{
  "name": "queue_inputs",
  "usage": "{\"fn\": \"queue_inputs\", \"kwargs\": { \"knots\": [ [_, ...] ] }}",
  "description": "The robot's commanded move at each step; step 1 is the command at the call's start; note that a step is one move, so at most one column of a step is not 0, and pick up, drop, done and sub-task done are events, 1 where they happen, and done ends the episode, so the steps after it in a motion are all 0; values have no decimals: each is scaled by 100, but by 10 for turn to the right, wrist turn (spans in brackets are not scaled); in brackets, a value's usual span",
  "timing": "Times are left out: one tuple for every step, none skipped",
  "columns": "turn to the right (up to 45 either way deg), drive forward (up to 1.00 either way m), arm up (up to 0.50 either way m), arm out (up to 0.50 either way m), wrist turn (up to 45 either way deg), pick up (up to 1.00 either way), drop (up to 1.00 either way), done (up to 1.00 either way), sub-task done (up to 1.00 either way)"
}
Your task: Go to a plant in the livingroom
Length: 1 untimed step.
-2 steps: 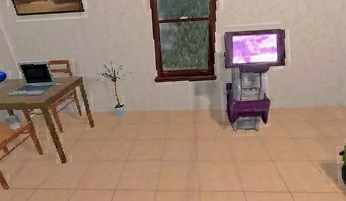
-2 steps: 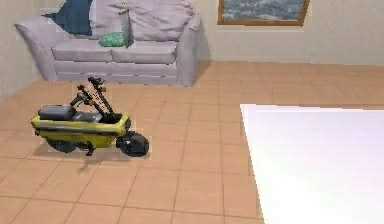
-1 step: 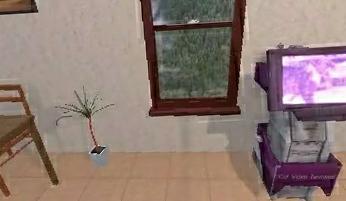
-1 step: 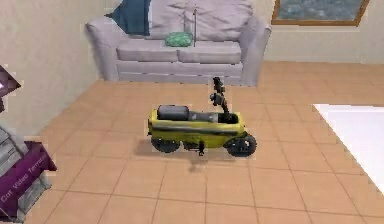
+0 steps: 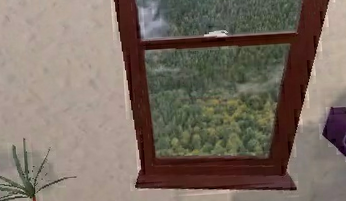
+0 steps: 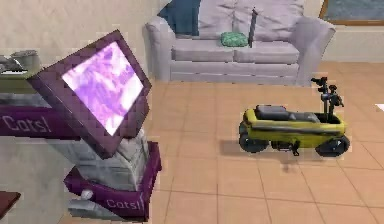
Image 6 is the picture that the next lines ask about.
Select yellow toy scooter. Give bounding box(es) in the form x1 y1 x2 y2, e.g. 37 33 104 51
238 76 351 158

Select dark grey stick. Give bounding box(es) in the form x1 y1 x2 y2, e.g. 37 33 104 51
247 7 259 49

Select grey pot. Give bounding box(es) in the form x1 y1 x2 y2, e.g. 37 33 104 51
10 49 42 72

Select green cushion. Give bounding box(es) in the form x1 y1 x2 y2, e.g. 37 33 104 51
219 31 250 48

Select blue cloth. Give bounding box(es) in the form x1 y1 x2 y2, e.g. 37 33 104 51
157 0 202 37

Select pale grey sofa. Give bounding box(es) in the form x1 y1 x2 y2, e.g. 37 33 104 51
142 0 337 88

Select wooden framed picture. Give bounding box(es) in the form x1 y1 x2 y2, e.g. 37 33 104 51
318 0 384 27

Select dark red brown table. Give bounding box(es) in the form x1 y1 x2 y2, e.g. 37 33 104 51
0 191 22 218

